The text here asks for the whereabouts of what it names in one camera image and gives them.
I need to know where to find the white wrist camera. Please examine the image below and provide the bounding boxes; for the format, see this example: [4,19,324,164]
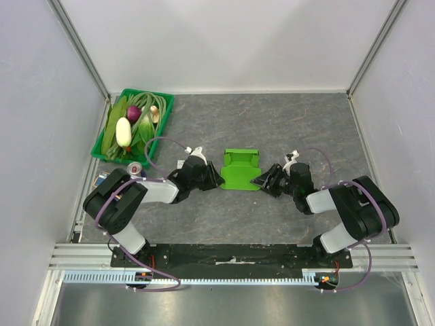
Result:
[283,150,300,175]
[184,146,207,165]

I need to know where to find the red blue drink can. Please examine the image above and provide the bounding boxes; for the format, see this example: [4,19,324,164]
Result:
[126,162,146,178]

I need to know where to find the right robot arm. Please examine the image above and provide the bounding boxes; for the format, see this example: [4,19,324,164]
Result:
[251,162,400,268]

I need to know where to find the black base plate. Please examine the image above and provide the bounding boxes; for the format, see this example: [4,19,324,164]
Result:
[110,242,354,279]

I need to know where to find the purple onion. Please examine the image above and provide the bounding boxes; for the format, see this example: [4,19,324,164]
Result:
[126,105,142,124]

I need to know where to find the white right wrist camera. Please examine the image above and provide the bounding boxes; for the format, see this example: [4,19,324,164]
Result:
[283,150,300,175]

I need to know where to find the green bok choy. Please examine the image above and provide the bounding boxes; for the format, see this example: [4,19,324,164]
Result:
[130,115,157,156]

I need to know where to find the white eggplant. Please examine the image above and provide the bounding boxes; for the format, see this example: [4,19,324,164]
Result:
[116,117,132,147]

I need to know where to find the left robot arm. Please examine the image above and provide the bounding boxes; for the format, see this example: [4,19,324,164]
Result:
[83,155,224,267]

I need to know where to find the green long beans bundle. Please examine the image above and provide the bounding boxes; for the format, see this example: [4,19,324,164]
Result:
[103,92,167,160]

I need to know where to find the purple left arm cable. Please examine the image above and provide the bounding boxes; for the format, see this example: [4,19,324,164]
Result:
[94,137,191,293]

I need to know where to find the large green leaf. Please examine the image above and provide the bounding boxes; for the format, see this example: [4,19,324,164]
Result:
[101,96,129,156]

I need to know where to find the slotted cable duct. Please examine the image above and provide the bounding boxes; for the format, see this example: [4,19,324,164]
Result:
[63,270,340,286]

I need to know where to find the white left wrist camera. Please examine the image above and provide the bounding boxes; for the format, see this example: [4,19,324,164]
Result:
[184,146,207,165]

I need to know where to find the beige mushroom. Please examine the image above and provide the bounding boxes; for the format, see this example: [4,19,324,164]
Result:
[150,105,160,124]

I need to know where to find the green plastic tray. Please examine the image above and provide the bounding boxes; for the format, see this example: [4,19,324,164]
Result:
[91,88,175,168]

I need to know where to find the green paper box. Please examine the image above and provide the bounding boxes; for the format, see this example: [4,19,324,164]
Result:
[220,148,262,191]

